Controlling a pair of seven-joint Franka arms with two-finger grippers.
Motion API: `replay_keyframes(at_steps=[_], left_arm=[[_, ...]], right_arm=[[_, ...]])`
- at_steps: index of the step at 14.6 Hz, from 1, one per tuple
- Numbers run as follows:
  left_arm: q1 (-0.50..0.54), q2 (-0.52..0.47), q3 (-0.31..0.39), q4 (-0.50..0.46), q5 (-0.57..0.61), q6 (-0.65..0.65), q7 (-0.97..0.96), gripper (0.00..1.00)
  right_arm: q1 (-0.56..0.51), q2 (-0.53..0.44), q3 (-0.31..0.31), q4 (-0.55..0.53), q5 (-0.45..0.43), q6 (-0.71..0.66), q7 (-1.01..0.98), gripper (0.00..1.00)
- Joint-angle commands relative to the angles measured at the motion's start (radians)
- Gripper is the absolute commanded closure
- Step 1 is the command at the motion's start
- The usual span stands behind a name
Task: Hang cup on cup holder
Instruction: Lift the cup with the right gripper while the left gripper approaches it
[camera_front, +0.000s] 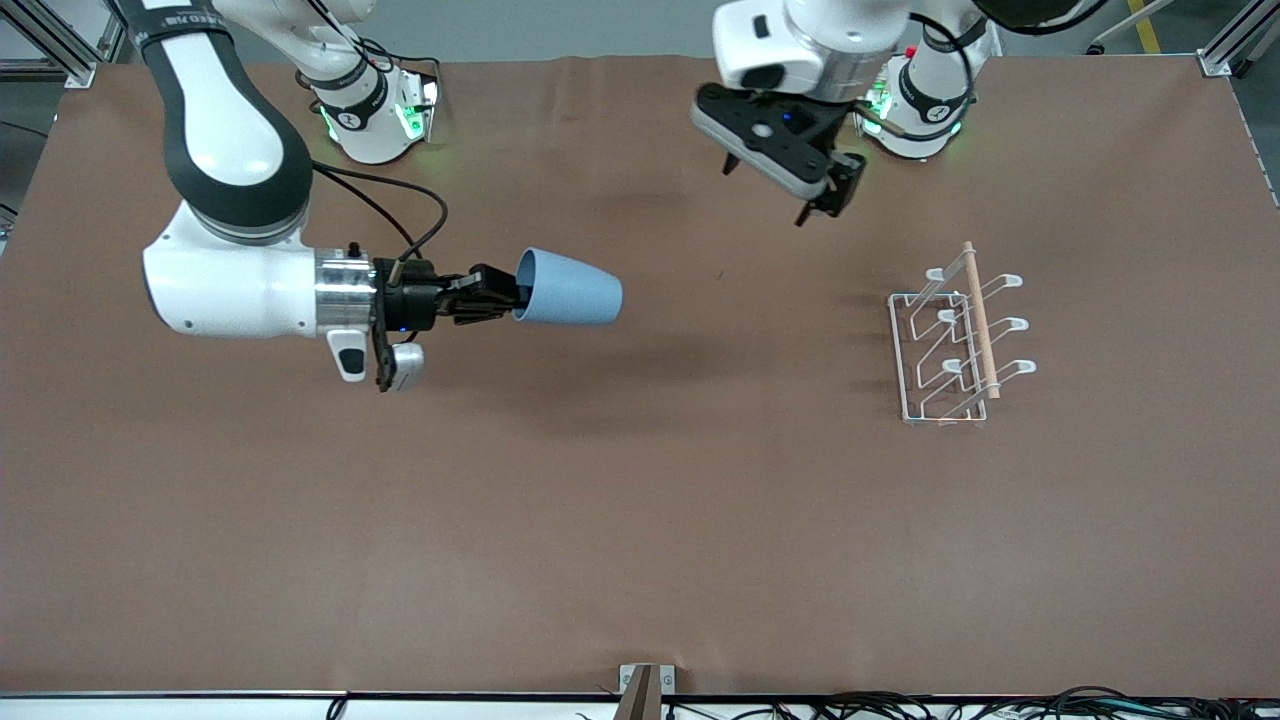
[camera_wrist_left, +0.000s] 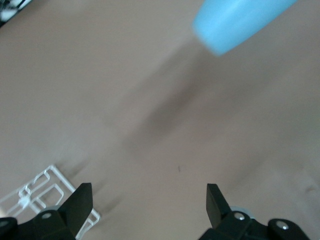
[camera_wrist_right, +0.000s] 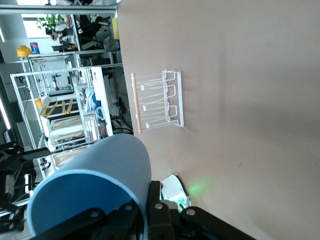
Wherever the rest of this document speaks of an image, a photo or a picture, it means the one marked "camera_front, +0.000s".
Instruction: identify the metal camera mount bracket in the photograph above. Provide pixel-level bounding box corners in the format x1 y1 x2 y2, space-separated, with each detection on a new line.
612 664 677 720

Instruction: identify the black cable bundle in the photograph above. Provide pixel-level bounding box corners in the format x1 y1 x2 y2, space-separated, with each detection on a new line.
575 685 1280 720

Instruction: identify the black right arm base cable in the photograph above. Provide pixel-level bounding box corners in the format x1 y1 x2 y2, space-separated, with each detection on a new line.
355 38 443 81

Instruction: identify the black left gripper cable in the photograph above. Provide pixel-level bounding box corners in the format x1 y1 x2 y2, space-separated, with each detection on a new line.
905 10 978 131

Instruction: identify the aluminium frame profile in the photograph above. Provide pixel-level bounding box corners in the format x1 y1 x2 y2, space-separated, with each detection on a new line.
0 0 136 89
1197 0 1280 78

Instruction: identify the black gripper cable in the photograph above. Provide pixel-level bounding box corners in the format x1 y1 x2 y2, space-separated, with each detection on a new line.
905 10 978 131
312 160 449 266

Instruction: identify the white tube with black end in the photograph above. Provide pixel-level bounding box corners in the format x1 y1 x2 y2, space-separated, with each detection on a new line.
1085 0 1176 56

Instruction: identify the brown table cover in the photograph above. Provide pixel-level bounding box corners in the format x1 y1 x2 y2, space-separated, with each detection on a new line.
0 52 1280 698

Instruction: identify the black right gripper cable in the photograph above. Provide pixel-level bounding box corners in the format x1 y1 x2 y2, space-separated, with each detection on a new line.
312 160 449 266

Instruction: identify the white wire cup holder rack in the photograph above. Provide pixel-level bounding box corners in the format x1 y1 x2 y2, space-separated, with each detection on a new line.
888 241 1038 428

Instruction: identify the blue plastic cup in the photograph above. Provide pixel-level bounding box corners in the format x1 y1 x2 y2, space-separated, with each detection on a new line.
513 247 624 326

